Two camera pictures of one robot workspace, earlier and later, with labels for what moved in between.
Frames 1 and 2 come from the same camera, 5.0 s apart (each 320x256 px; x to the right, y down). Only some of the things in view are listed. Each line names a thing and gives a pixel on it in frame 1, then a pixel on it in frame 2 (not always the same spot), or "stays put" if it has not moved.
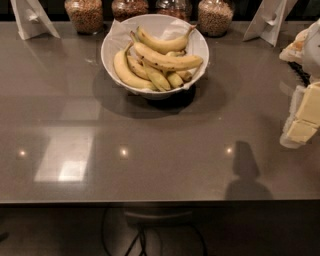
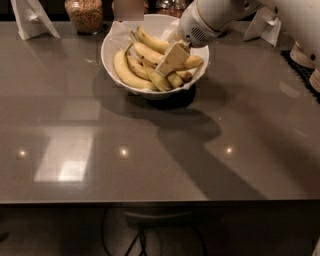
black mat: x=304 y=76 stays put
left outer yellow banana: x=127 y=73 stays put
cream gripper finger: x=307 y=120 to x=173 y=59
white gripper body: x=313 y=53 to x=192 y=29
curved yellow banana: x=162 y=47 stays put
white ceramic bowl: x=167 y=26 stays put
